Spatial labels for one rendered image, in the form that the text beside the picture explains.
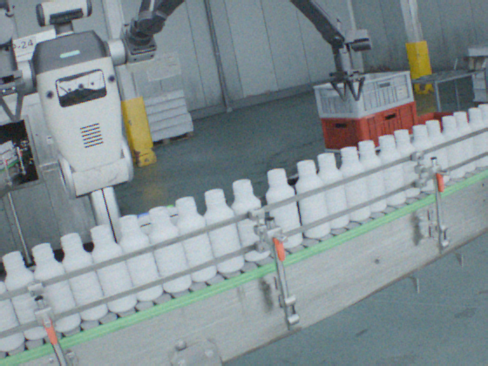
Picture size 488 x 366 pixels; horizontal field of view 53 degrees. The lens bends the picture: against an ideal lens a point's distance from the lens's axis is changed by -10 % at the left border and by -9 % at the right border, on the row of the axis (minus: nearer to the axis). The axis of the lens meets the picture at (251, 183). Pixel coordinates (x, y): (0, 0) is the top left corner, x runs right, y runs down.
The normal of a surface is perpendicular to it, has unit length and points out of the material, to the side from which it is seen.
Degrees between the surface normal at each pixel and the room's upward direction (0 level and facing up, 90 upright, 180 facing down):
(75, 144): 90
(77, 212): 90
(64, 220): 90
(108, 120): 90
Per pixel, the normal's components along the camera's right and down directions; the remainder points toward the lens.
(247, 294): 0.46, 0.13
